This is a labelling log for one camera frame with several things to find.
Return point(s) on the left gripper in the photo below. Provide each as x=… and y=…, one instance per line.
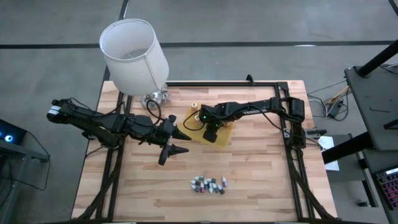
x=158, y=132

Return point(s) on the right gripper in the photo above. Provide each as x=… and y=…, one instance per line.
x=211, y=115

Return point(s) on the large yellow food coloring bottle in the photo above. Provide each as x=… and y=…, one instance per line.
x=194, y=107
x=196, y=118

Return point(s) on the small green food coloring bottle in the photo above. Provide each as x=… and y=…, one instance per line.
x=201, y=178

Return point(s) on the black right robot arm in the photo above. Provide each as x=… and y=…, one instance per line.
x=255, y=109

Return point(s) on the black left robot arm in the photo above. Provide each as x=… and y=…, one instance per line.
x=93, y=119

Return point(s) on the small teal food coloring bottle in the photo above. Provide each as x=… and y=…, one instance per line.
x=205, y=184

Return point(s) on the small black food coloring bottle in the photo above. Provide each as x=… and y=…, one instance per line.
x=196, y=188
x=221, y=189

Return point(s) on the small white food coloring bottle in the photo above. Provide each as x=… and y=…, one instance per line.
x=210, y=188

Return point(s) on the small dark green coloring bottle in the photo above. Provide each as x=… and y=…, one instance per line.
x=215, y=188

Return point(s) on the small maroon food coloring bottle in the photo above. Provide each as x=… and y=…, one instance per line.
x=224, y=182

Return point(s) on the white-shaded silver table lamp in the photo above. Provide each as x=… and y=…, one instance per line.
x=133, y=62

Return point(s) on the white paper sheet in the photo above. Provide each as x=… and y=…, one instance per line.
x=328, y=143

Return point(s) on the black power strip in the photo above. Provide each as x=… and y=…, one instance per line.
x=335, y=109

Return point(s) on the black beam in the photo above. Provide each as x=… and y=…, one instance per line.
x=345, y=149

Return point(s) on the grey desk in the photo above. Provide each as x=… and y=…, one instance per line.
x=373, y=93

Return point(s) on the black computer with blue light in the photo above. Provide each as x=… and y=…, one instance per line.
x=14, y=130

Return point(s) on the black pole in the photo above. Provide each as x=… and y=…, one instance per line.
x=376, y=59

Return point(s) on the small black floor object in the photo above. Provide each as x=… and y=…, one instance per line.
x=363, y=204

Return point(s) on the flat black device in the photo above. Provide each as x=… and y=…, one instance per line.
x=392, y=124

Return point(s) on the backlit keyboard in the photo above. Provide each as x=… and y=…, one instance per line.
x=390, y=186

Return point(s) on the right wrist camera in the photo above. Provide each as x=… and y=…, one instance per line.
x=210, y=137

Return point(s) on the black aluminium rig frame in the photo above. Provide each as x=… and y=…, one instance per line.
x=217, y=84

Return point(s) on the small black camera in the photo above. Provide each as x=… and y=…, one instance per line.
x=249, y=79

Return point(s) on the black bracket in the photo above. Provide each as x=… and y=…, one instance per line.
x=315, y=132
x=91, y=134

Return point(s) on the grey metal desk frame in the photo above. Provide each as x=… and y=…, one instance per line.
x=37, y=155

